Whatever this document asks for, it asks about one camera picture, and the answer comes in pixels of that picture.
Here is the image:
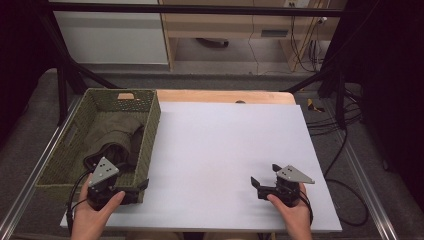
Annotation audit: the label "yellow cable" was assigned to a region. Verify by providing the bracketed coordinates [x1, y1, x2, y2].
[292, 0, 322, 72]

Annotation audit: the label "yellow and black tape piece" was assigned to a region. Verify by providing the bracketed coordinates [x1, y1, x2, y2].
[306, 97, 326, 113]

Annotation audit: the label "black curtain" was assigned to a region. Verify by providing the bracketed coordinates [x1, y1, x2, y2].
[0, 0, 54, 148]
[328, 0, 424, 204]

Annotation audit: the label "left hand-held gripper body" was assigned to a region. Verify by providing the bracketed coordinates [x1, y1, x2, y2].
[87, 156, 139, 212]

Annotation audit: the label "grey box under desk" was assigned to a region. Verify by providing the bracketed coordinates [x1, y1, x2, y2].
[260, 29, 290, 39]

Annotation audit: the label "black cables under desk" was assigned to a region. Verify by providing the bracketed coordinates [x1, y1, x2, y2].
[289, 14, 324, 73]

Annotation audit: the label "light wooden desk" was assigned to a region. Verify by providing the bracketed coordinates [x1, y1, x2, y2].
[158, 0, 348, 73]

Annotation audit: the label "black metal stand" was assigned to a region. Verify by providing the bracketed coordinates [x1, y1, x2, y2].
[281, 64, 348, 130]
[39, 11, 121, 127]

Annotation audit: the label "black horizontal frame bar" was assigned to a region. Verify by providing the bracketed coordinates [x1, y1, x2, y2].
[49, 2, 345, 18]

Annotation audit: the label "long black floor cable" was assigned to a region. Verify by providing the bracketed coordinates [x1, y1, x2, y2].
[322, 128, 370, 228]

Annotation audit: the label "person's right hand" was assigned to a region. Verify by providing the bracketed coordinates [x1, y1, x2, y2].
[266, 183, 313, 231]

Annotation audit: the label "aluminium rail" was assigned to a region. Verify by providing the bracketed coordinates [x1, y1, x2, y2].
[328, 99, 400, 240]
[0, 97, 83, 240]

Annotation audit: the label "person's left hand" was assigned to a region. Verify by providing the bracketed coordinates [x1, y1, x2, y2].
[70, 175, 126, 232]

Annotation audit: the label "white board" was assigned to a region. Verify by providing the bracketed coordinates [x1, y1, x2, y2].
[59, 101, 343, 233]

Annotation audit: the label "hand-held gripper cable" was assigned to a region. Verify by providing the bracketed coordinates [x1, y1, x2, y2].
[298, 190, 315, 226]
[65, 169, 96, 234]

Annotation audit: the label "white cabinet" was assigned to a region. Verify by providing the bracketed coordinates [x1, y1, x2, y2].
[49, 0, 170, 66]

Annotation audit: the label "bundle of black floor cables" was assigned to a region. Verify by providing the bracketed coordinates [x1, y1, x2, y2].
[305, 85, 365, 137]

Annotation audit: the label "right hand-held gripper cable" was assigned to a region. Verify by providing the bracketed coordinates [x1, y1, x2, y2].
[298, 190, 315, 226]

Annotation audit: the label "left hand-held gripper cable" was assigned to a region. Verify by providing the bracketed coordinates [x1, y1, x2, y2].
[65, 169, 96, 234]

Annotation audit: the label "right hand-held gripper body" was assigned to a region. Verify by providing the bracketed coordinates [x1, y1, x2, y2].
[256, 164, 316, 208]

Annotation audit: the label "green woven basket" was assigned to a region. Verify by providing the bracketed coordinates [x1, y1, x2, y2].
[34, 87, 162, 204]

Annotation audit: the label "olive green pants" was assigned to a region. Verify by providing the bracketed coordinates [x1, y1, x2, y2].
[83, 113, 146, 173]

